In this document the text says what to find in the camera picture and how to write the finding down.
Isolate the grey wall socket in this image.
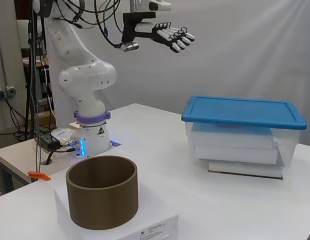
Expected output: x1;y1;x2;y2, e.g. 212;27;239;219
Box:
0;85;17;98

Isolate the black stand pole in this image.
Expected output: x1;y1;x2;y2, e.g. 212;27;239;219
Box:
26;0;43;174

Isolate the white book with dark cover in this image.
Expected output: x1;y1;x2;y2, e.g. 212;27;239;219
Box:
207;159;285;180

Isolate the black power adapter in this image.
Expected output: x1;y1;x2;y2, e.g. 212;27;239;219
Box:
39;134;62;151

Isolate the small white labelled box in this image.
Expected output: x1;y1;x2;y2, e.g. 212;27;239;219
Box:
50;121;81;142

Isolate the white hanging sheet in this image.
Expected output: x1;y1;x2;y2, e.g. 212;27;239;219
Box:
46;0;310;148

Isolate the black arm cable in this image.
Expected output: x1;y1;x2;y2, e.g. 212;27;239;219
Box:
93;0;124;48
54;0;96;27

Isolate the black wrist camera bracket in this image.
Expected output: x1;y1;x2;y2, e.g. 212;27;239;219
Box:
122;11;158;44

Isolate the orange clamp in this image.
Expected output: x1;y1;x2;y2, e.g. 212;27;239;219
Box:
27;170;52;183

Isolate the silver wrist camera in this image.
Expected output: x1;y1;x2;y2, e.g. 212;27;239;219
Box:
120;41;141;53

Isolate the beige side table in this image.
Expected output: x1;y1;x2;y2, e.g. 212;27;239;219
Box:
0;137;83;185

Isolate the white flat box stand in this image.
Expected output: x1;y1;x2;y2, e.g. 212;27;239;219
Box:
53;168;180;240

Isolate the clear box with blue lid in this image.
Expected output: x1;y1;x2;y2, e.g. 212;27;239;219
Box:
180;95;308;170

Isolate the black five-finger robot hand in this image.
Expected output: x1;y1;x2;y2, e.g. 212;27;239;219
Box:
134;21;197;54

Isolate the brown round tub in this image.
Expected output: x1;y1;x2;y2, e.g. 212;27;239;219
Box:
65;155;140;231

